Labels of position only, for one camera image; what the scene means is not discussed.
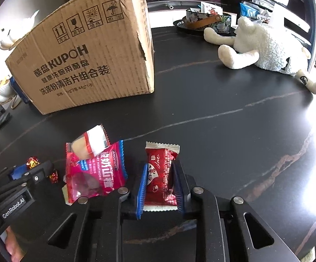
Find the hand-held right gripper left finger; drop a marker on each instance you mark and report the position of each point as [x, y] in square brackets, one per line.
[142, 191]

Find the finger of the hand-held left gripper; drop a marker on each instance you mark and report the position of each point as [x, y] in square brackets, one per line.
[18, 171]
[39, 173]

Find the blue white packet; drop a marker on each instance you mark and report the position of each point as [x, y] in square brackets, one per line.
[248, 11]

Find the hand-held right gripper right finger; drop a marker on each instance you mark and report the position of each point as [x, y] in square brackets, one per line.
[179, 185]

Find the white plush sheep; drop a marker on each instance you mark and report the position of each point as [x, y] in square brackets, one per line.
[267, 46]

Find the brown cardboard box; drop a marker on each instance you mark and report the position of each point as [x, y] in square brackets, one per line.
[92, 54]

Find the white two-tier bowl stand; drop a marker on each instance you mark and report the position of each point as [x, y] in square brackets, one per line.
[10, 38]

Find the red white clear packet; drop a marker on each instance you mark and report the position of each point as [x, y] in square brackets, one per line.
[88, 142]

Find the red snack packet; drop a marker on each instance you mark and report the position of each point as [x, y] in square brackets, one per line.
[160, 174]

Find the person's left hand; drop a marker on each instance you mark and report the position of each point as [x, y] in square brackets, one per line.
[12, 243]

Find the foil candy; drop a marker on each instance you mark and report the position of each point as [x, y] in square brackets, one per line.
[53, 176]
[33, 162]

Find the pink snack packet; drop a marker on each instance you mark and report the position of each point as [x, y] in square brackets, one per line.
[98, 174]

